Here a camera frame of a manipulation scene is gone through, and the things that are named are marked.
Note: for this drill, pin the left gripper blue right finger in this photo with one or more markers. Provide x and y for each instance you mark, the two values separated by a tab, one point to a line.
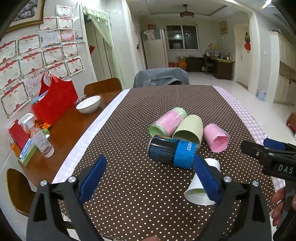
241	211

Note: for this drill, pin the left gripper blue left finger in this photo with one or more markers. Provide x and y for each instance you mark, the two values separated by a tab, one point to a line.
58	207

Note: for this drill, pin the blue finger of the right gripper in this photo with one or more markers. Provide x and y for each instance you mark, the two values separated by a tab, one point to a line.
274	145

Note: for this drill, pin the white paper cup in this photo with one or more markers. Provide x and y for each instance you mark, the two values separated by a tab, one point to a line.
203	189

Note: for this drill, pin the pink paper cup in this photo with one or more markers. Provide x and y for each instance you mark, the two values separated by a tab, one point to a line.
216	138

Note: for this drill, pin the light green paper cup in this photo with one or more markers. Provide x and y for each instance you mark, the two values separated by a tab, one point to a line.
191	130

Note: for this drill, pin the pink and green cup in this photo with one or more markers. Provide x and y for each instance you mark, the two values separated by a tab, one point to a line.
167	124

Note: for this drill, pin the person's right hand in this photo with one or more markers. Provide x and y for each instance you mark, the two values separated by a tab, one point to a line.
278	199

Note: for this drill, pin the person's left hand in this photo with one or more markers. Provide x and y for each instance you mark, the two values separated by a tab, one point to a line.
153	238

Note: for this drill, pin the pink checkered tablecloth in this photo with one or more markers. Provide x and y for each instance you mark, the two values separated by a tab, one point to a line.
249	120

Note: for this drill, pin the light blue bucket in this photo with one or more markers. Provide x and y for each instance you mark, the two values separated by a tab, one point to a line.
261	94

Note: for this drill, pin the brown polka dot tablecloth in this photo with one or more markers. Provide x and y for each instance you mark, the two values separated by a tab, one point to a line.
173	168

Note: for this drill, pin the clear spray bottle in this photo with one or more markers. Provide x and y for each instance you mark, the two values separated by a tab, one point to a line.
38	138

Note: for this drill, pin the green tissue box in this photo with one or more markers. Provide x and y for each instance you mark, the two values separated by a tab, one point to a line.
31	150

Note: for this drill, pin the near brown wooden chair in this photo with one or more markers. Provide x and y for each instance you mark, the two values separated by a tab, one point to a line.
20	192

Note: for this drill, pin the brown wooden chair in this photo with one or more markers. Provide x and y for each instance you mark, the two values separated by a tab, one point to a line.
103	86
20	192

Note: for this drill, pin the white ceramic bowl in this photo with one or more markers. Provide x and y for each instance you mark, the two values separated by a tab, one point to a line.
89	105

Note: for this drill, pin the red card box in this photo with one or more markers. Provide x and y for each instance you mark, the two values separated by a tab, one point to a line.
18	134

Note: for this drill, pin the blue and black can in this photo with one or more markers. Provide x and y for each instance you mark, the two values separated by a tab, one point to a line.
172	151

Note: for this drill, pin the dark wooden desk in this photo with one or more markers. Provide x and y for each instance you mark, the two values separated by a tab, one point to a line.
220	68

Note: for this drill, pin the red felt bag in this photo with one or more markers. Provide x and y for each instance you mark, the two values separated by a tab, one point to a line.
56	96

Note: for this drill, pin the grey covered chair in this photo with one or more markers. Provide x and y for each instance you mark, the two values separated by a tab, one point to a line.
161	77

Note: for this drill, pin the window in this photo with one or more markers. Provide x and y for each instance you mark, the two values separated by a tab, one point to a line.
182	37

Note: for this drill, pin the white refrigerator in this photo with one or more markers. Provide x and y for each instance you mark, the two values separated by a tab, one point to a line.
155	49

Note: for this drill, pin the ceiling fan lamp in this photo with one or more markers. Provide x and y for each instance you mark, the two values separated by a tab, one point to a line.
186	13

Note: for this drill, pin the green door curtain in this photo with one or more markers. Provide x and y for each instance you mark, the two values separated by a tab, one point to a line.
99	36

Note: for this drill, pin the framed blossom picture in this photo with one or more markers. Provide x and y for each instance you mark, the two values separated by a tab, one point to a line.
31	14

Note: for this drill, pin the white wall cabinet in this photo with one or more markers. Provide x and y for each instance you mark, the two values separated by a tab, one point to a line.
281	87

